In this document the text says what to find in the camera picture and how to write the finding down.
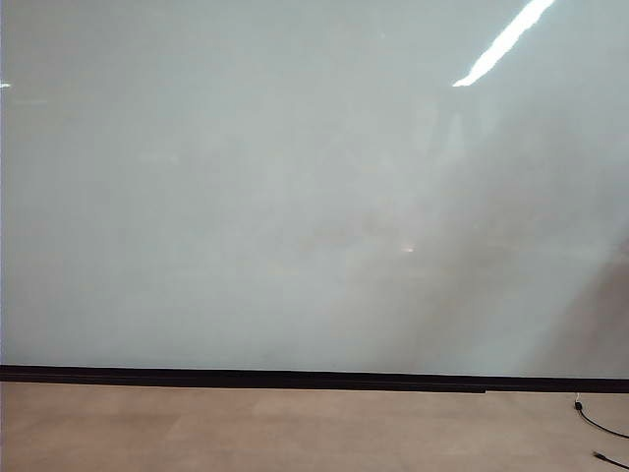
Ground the white glass whiteboard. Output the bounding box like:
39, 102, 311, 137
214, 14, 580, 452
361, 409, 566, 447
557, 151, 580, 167
0, 0, 629, 381

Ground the black whiteboard bottom rail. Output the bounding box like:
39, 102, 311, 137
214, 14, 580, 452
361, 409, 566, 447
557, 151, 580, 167
0, 364, 629, 395

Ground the black cable with plug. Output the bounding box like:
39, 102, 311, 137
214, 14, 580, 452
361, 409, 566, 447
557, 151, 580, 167
572, 392, 629, 441

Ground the thin black cable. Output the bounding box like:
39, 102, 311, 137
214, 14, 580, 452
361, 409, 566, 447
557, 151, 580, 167
592, 449, 629, 470

